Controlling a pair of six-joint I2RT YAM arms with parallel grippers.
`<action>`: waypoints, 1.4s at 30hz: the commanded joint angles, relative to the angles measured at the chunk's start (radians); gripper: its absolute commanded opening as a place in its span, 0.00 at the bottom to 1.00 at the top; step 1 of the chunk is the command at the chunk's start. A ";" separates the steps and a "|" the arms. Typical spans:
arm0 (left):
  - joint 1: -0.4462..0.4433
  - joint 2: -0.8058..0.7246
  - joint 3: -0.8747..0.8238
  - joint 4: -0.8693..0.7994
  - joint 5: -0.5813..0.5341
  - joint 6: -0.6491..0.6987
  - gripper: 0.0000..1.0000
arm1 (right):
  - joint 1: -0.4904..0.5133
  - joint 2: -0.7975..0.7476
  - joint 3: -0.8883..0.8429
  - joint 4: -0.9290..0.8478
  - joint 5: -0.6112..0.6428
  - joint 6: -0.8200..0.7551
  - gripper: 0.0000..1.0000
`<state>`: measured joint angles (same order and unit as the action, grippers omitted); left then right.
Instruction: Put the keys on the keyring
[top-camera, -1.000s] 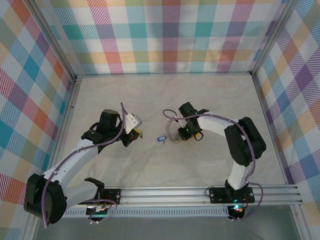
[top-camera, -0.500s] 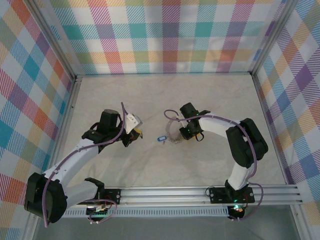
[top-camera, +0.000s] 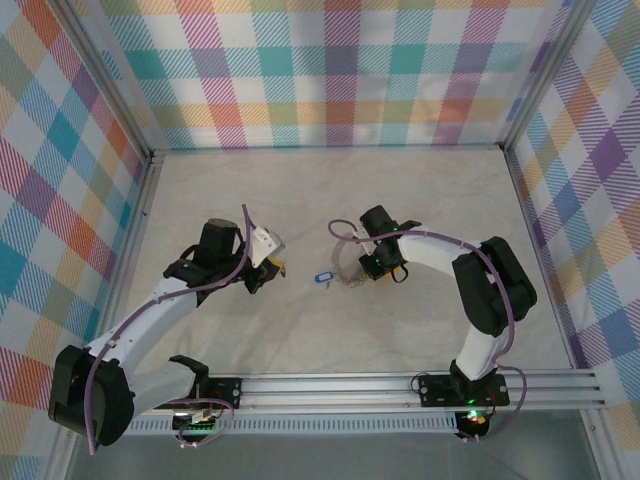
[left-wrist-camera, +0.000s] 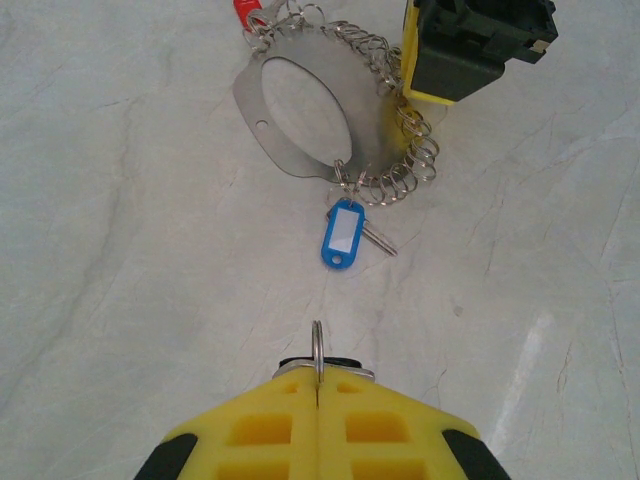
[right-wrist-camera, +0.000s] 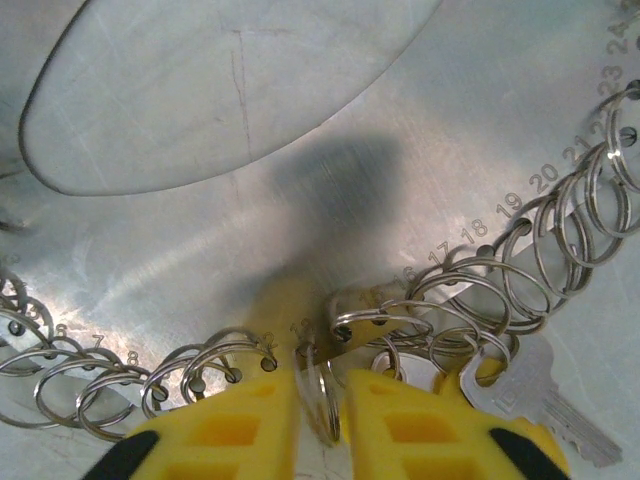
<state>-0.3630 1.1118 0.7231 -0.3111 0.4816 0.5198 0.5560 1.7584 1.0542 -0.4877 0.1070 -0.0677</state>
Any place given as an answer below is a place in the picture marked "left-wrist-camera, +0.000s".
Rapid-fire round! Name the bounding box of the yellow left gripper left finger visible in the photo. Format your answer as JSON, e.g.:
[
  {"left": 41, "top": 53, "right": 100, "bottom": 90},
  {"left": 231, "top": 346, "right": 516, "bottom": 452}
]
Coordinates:
[{"left": 133, "top": 366, "right": 320, "bottom": 480}]

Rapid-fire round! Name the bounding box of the black-headed key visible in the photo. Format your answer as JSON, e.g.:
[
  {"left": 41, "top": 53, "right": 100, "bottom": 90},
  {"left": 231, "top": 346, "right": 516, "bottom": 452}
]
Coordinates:
[{"left": 272, "top": 355, "right": 377, "bottom": 384}]

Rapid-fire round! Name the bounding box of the blue plastic key tag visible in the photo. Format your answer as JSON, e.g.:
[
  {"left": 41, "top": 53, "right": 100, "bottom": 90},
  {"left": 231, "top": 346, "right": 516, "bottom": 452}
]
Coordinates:
[{"left": 319, "top": 198, "right": 368, "bottom": 271}]

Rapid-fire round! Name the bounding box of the steel split ring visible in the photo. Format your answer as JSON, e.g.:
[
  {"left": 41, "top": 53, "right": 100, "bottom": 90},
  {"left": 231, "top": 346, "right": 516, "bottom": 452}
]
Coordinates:
[{"left": 310, "top": 319, "right": 328, "bottom": 389}]

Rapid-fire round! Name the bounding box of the small silver key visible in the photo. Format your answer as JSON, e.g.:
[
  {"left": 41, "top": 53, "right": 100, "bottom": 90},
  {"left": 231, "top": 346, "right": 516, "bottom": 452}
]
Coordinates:
[{"left": 325, "top": 207, "right": 399, "bottom": 258}]

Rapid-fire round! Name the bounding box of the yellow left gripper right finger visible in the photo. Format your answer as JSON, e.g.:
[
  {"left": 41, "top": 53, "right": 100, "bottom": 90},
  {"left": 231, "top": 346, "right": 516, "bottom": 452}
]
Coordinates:
[{"left": 318, "top": 366, "right": 512, "bottom": 480}]

